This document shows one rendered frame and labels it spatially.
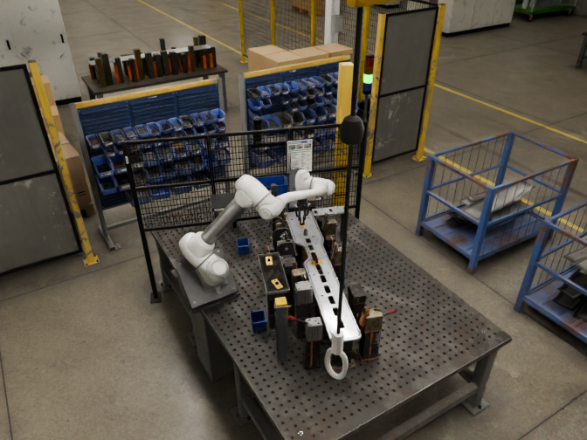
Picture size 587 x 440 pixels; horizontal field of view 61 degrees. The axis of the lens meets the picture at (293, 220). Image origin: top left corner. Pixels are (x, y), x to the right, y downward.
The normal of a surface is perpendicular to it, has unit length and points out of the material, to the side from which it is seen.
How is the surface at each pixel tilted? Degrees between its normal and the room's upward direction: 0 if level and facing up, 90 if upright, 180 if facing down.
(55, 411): 0
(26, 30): 90
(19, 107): 90
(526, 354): 0
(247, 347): 0
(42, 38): 90
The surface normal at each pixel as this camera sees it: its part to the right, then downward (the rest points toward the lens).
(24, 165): 0.51, 0.51
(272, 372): 0.00, -0.83
